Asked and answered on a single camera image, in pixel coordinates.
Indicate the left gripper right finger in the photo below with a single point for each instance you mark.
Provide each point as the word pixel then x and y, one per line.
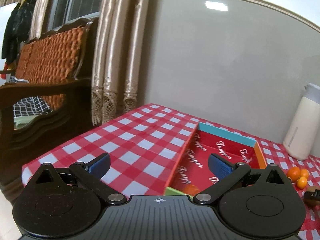
pixel 229 175

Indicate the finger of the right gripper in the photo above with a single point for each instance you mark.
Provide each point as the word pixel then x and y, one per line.
pixel 312 196

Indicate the beige satin curtain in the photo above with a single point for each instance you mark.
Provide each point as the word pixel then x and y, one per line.
pixel 118 50

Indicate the brown kiwi fruit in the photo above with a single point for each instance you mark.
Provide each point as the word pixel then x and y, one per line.
pixel 312 188

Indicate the red white checkered tablecloth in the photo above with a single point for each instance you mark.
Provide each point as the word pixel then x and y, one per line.
pixel 144 145

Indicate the orange mandarin in box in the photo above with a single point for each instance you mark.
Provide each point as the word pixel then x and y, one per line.
pixel 191 190

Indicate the orange mandarin by jug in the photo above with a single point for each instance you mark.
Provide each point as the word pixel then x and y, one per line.
pixel 304 173

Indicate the dark orange mandarin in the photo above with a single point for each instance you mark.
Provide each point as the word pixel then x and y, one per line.
pixel 293 173

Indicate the black white checked cloth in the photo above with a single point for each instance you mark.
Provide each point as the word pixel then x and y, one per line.
pixel 30 106

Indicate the wooden sofa orange cushion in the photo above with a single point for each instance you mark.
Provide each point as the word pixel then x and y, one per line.
pixel 56 67

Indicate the colourful cardboard box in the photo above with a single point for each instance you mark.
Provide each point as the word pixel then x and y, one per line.
pixel 205 139

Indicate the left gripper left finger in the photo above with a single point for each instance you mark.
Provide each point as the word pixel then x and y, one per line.
pixel 89 176

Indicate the cream grey thermos jug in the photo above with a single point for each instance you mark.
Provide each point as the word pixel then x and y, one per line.
pixel 301 134

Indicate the dark hanging clothes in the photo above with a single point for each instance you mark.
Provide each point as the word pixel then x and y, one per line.
pixel 17 29

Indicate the small front orange mandarin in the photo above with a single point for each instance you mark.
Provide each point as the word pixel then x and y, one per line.
pixel 301 182

